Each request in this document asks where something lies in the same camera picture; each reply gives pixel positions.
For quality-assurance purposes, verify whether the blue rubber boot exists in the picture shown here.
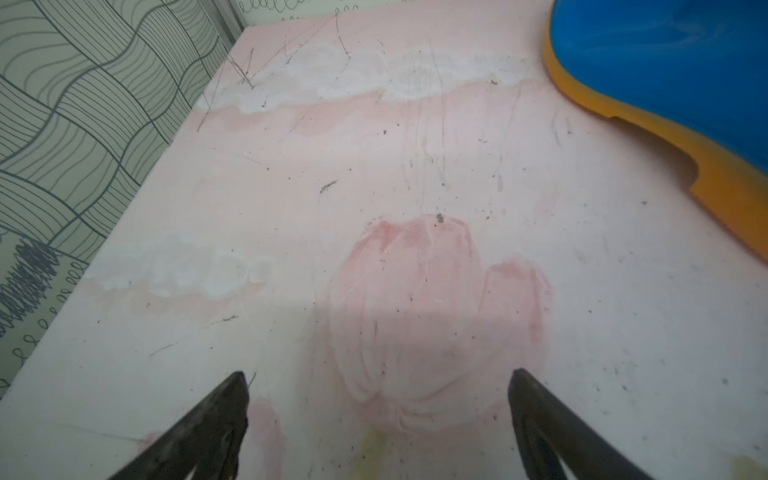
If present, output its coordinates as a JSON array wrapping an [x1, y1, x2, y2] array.
[[543, 1, 767, 257]]

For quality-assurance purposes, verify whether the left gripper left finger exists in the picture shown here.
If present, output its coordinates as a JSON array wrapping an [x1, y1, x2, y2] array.
[[112, 371, 249, 479]]

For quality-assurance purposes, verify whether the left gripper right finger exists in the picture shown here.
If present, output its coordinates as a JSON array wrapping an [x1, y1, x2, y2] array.
[[507, 368, 651, 480]]

